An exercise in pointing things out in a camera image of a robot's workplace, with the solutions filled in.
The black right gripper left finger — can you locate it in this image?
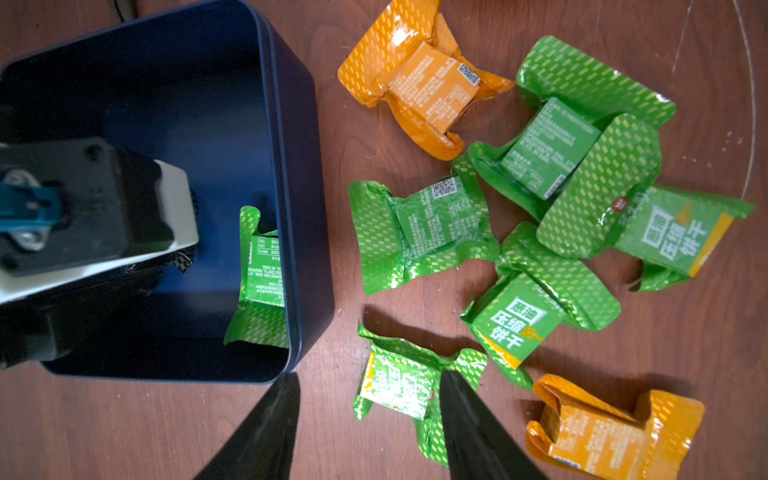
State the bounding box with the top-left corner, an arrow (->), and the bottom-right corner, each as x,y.
196,373 -> 300,479

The large orange cookie packet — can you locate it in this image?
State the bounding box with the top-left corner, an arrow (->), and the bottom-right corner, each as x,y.
337,1 -> 514,161

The green cookie packet front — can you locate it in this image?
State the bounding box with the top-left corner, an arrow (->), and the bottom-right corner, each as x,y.
537,113 -> 755,291

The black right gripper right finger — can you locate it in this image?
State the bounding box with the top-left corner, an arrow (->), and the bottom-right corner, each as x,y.
440,370 -> 545,479

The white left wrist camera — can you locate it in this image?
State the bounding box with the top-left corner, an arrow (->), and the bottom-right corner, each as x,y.
1,137 -> 199,303

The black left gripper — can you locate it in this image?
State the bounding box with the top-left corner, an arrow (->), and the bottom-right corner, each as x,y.
1,257 -> 170,369

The dark blue storage box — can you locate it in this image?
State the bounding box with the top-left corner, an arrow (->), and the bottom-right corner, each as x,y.
1,1 -> 334,384

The small green cookie packet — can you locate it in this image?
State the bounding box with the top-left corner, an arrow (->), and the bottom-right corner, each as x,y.
224,206 -> 289,349

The green cookie packet back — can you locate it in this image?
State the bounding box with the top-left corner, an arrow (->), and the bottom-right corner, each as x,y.
468,36 -> 677,220

